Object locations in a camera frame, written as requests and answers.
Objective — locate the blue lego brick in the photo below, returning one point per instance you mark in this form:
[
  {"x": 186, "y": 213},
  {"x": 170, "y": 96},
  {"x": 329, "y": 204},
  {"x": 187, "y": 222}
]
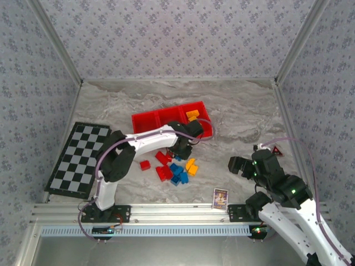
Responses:
[
  {"x": 175, "y": 180},
  {"x": 183, "y": 177},
  {"x": 173, "y": 166},
  {"x": 178, "y": 158},
  {"x": 179, "y": 170}
]

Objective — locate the yellow lego brick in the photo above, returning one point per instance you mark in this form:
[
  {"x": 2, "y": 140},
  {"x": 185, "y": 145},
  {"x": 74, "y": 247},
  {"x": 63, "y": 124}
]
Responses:
[
  {"x": 193, "y": 169},
  {"x": 190, "y": 163},
  {"x": 192, "y": 113},
  {"x": 192, "y": 118}
]

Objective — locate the red black triangle sign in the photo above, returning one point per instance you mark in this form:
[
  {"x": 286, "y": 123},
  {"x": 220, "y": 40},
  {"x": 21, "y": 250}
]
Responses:
[{"x": 276, "y": 152}]

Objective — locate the small playing card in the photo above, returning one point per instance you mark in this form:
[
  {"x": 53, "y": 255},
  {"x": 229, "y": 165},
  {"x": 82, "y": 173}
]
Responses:
[{"x": 220, "y": 199}]

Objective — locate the red three-compartment bin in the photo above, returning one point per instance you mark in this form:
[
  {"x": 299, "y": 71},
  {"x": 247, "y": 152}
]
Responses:
[{"x": 144, "y": 122}]

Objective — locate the small circuit board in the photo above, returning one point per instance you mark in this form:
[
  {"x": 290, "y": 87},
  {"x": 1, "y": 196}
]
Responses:
[
  {"x": 106, "y": 230},
  {"x": 259, "y": 230}
]

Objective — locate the black grey chessboard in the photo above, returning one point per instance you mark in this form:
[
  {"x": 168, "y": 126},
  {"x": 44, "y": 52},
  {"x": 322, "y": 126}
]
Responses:
[{"x": 77, "y": 160}]

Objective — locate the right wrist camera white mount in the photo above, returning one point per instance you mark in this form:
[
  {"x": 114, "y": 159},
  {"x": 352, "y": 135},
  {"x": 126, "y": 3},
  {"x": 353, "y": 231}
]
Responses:
[{"x": 259, "y": 146}]

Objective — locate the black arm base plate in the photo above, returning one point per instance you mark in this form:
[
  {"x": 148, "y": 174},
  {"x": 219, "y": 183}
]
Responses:
[
  {"x": 235, "y": 213},
  {"x": 124, "y": 213}
]

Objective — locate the aluminium mounting rail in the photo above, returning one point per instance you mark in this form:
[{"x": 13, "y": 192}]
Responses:
[{"x": 177, "y": 213}]

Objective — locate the aluminium frame post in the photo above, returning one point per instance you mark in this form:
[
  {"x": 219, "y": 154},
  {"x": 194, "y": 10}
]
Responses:
[
  {"x": 300, "y": 41},
  {"x": 58, "y": 41}
]

